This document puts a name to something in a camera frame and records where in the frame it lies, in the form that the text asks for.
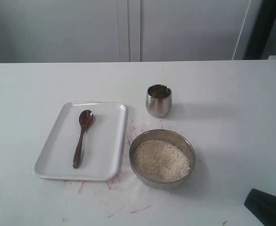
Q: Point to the brown wooden spoon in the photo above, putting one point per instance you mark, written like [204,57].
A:
[85,119]

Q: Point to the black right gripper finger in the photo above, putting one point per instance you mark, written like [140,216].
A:
[262,205]

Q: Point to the steel bowl of rice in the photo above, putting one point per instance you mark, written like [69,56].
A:
[161,159]

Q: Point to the white rectangular tray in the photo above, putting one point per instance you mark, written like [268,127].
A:
[102,146]

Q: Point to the small steel cup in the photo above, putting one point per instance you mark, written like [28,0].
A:
[158,100]

